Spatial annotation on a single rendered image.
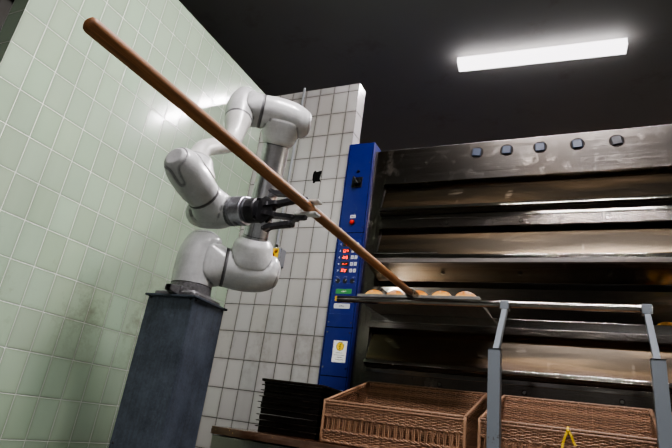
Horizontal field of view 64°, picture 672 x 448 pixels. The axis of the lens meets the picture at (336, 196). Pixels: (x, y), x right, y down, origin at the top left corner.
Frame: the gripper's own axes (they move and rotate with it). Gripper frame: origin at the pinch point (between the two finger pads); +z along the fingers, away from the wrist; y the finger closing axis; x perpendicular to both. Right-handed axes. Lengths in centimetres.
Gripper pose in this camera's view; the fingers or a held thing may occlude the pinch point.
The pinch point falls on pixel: (308, 208)
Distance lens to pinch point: 152.1
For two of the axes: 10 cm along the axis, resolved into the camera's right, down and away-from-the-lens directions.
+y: -1.3, 9.1, -3.8
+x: -4.1, -4.0, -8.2
